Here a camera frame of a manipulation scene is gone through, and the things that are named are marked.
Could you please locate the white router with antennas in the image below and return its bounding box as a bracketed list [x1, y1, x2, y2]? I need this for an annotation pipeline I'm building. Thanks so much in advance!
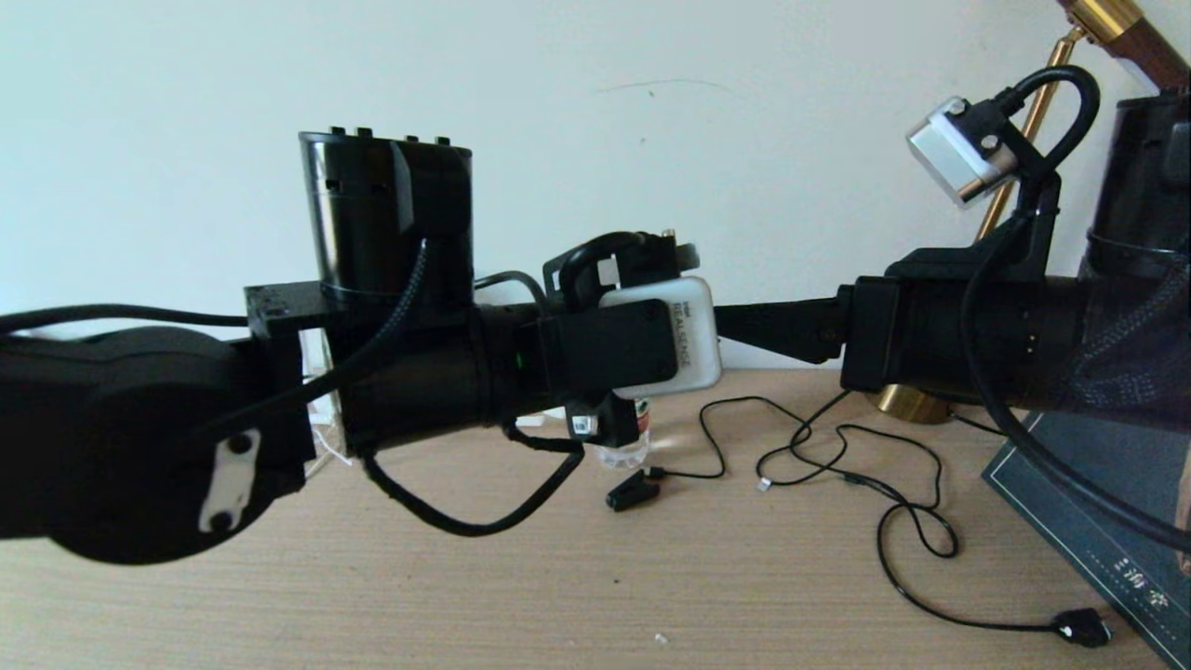
[302, 326, 548, 429]

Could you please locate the red-capped water bottle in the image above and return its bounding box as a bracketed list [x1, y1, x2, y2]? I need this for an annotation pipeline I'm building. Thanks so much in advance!
[595, 398, 652, 469]

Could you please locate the black clip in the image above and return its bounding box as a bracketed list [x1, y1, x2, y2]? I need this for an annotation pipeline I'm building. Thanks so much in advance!
[605, 468, 665, 512]

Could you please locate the dark blue paper bag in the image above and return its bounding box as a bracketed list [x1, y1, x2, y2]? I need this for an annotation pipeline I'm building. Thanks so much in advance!
[982, 409, 1191, 669]

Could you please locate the brass desk lamp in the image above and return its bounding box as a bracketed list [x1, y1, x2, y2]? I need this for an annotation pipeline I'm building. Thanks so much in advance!
[870, 0, 1191, 425]

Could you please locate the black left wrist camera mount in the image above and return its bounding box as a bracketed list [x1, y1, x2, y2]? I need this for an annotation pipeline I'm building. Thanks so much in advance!
[540, 300, 678, 399]

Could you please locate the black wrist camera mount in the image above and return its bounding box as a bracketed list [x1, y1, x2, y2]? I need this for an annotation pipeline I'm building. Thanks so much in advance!
[884, 100, 1064, 280]
[540, 300, 678, 399]

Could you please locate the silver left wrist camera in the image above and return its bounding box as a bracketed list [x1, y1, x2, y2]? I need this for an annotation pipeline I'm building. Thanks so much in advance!
[597, 276, 723, 399]

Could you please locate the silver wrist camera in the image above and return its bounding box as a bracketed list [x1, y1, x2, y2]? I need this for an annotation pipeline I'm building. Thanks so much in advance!
[907, 96, 1020, 208]
[597, 276, 723, 399]

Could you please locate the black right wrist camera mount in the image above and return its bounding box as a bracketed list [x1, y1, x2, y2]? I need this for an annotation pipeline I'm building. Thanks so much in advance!
[884, 100, 1064, 280]

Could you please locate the thin black clip cable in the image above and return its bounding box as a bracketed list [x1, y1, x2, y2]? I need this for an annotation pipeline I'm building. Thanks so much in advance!
[651, 397, 958, 559]

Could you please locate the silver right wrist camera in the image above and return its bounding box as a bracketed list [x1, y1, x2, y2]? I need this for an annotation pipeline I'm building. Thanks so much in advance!
[907, 96, 1020, 208]

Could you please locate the white power adapter with cord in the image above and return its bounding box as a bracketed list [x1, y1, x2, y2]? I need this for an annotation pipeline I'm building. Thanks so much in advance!
[312, 423, 355, 466]

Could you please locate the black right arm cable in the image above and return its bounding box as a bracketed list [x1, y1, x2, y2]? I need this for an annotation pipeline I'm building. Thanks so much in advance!
[958, 65, 1191, 552]

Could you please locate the black lamp power cable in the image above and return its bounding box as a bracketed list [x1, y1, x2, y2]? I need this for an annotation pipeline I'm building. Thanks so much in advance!
[756, 391, 1115, 649]

